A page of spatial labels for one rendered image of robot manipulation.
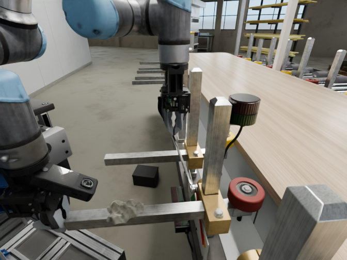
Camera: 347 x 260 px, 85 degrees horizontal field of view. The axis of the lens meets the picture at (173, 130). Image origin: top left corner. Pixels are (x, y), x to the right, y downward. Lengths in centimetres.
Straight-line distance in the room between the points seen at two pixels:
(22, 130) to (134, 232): 122
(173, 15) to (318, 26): 1137
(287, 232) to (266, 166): 39
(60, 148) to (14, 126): 25
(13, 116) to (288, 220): 37
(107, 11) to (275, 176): 51
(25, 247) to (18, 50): 103
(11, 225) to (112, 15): 66
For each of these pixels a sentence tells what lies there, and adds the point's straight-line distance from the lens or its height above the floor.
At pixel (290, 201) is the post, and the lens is 20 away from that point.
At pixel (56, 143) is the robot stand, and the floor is 96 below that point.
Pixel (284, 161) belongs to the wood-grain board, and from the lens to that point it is 63.
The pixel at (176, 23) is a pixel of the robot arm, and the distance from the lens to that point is 45.
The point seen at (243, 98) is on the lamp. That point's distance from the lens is 39.
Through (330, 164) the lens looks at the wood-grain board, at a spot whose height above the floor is 90.
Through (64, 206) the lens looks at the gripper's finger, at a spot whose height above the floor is 88.
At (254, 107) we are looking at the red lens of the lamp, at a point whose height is 111.
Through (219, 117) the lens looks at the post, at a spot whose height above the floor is 108.
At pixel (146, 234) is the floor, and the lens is 148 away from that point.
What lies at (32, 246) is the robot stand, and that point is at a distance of 140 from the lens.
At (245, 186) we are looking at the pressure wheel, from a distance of 49.
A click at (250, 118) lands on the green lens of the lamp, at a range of 39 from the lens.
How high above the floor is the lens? 124
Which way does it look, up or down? 29 degrees down
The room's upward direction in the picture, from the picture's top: straight up
